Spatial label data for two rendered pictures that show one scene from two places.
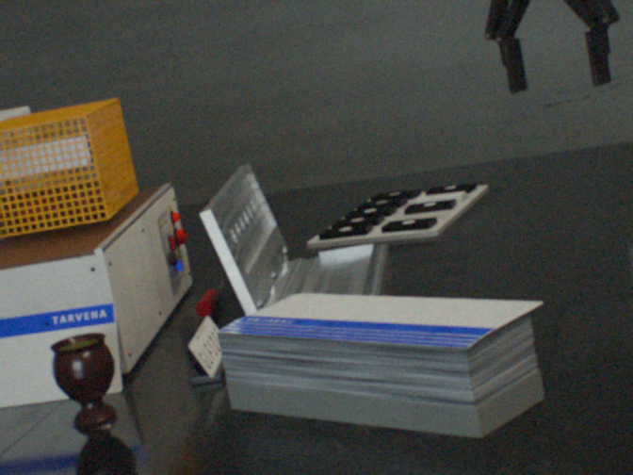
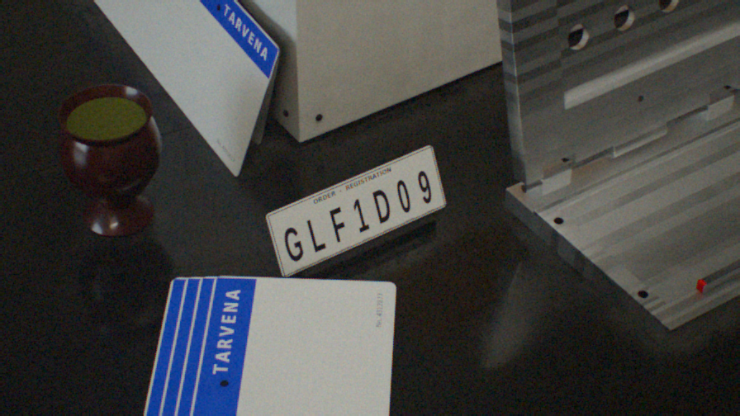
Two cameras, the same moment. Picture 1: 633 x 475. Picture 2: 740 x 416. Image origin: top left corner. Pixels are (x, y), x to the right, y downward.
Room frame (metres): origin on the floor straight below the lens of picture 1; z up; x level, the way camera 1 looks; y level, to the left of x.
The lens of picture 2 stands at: (1.31, -0.62, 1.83)
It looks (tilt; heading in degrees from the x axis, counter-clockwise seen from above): 41 degrees down; 49
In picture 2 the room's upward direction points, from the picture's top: straight up
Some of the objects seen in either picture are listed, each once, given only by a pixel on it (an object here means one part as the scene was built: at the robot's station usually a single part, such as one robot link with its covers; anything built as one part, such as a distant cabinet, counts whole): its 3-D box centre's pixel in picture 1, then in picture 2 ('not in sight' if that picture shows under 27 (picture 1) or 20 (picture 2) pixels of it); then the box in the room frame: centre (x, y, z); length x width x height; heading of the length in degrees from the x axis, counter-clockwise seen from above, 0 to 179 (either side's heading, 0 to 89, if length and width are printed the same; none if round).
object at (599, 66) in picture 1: (597, 57); not in sight; (1.81, -0.41, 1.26); 0.03 x 0.01 x 0.07; 131
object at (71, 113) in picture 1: (54, 166); not in sight; (2.33, 0.37, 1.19); 0.23 x 0.20 x 0.17; 172
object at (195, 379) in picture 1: (212, 361); (358, 231); (1.99, 0.16, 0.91); 0.13 x 0.05 x 0.03; 172
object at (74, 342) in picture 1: (86, 380); (112, 164); (1.86, 0.32, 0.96); 0.09 x 0.09 x 0.11
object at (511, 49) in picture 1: (514, 66); not in sight; (1.91, -0.33, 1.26); 0.03 x 0.01 x 0.07; 131
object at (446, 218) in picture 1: (401, 215); not in sight; (2.85, -0.21, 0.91); 0.40 x 0.27 x 0.01; 156
